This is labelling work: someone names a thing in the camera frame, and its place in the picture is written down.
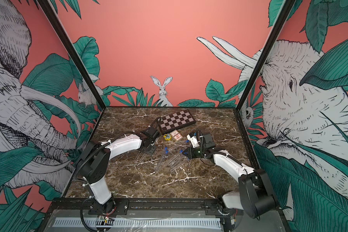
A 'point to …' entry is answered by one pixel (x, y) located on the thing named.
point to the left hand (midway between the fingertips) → (150, 147)
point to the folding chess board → (176, 121)
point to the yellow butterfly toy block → (167, 137)
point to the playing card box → (176, 135)
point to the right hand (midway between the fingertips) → (183, 150)
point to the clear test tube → (139, 157)
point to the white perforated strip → (141, 223)
